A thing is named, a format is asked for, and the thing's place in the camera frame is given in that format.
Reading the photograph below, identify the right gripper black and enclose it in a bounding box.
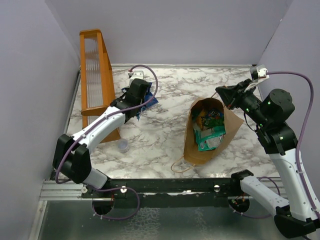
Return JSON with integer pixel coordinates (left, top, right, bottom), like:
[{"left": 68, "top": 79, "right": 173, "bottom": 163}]
[{"left": 216, "top": 78, "right": 271, "bottom": 127}]

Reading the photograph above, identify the brown paper bag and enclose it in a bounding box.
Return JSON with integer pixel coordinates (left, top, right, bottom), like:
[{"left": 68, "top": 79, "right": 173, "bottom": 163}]
[{"left": 170, "top": 97, "right": 244, "bottom": 173}]

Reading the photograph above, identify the blue Burts crisps packet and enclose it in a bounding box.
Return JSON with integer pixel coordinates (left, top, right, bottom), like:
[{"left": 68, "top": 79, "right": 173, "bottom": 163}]
[{"left": 136, "top": 82, "right": 153, "bottom": 121}]

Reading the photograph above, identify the dark blue snack packet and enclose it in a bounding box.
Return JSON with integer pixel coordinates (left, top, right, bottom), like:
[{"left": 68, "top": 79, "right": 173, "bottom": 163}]
[{"left": 121, "top": 87, "right": 159, "bottom": 111}]

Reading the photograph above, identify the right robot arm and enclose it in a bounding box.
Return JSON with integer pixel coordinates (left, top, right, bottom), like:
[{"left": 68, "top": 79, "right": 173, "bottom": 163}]
[{"left": 215, "top": 79, "right": 320, "bottom": 239}]

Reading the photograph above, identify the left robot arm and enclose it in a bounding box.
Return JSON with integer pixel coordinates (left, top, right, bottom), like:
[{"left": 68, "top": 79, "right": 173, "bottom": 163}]
[{"left": 52, "top": 78, "right": 150, "bottom": 198}]

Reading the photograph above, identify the green snack packet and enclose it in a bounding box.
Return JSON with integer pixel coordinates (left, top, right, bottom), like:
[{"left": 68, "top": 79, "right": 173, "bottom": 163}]
[{"left": 193, "top": 126, "right": 226, "bottom": 152}]

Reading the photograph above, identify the small clear plastic cup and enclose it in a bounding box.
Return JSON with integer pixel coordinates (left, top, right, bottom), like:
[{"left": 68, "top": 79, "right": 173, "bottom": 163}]
[{"left": 117, "top": 138, "right": 130, "bottom": 154}]

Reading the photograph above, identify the orange wooden rack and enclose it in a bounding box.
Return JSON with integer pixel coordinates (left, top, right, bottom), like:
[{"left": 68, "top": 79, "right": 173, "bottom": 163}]
[{"left": 79, "top": 29, "right": 116, "bottom": 128}]

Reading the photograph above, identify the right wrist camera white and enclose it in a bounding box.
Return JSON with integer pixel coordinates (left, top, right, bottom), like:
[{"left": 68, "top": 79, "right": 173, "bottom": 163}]
[{"left": 250, "top": 64, "right": 269, "bottom": 81}]

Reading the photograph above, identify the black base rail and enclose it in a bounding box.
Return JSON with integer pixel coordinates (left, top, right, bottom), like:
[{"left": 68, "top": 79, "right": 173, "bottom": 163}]
[{"left": 81, "top": 178, "right": 244, "bottom": 209}]

